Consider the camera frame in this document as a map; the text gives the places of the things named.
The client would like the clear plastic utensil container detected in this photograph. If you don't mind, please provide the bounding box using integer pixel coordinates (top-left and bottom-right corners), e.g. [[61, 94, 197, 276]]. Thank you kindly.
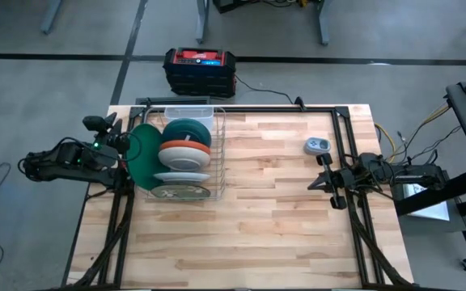
[[163, 105, 214, 133]]

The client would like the orange plate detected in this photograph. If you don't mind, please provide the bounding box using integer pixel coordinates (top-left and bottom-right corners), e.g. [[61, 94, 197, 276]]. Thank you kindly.
[[159, 139, 212, 155]]

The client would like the black aluminium table frame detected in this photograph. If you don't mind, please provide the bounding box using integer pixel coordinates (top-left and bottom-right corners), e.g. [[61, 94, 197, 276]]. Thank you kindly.
[[61, 96, 414, 291]]

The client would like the white wire dish rack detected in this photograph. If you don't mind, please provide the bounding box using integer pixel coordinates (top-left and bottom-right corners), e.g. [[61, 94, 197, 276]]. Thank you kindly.
[[138, 105, 227, 202]]

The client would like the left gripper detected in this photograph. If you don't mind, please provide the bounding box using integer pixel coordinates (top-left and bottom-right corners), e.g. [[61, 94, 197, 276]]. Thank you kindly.
[[81, 112, 131, 167]]

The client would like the black power cable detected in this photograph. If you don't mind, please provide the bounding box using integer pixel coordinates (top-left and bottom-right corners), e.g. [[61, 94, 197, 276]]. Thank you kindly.
[[232, 74, 307, 111]]

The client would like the large green plate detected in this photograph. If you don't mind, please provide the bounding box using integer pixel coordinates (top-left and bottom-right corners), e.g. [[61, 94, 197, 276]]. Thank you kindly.
[[125, 123, 165, 192]]

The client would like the red black power station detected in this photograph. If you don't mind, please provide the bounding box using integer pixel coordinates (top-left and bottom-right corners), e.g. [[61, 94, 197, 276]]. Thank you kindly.
[[163, 47, 237, 95]]

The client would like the yellow cable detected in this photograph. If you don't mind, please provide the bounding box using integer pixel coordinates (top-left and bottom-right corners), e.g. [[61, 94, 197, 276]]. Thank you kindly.
[[374, 101, 451, 162]]

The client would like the grey desk leg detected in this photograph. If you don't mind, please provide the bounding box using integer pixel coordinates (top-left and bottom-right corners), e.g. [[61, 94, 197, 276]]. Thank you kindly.
[[317, 0, 334, 46], [40, 0, 63, 36], [194, 0, 211, 44]]

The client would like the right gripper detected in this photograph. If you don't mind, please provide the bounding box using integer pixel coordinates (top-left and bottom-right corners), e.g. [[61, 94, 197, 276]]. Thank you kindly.
[[307, 152, 382, 210]]

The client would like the small teal plate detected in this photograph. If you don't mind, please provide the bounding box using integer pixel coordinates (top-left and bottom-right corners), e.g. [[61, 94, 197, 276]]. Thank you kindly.
[[161, 118, 213, 149]]

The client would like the green floral plate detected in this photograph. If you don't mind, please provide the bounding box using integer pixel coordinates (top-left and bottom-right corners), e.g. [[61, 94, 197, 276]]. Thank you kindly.
[[150, 183, 212, 200]]

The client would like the thin black cable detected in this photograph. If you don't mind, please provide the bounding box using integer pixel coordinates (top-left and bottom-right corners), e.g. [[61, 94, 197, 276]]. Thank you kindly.
[[398, 124, 463, 169]]

